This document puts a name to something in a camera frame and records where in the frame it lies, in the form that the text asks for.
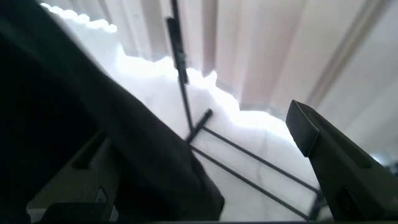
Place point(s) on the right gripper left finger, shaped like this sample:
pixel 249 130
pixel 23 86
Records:
pixel 77 186

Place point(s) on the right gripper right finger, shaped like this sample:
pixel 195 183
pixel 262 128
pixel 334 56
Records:
pixel 342 174

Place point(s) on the black t-shirt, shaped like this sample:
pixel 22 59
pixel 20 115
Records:
pixel 62 93

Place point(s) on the black clothes rack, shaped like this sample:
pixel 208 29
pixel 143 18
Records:
pixel 178 53

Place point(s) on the white curtain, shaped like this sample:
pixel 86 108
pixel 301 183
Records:
pixel 248 46

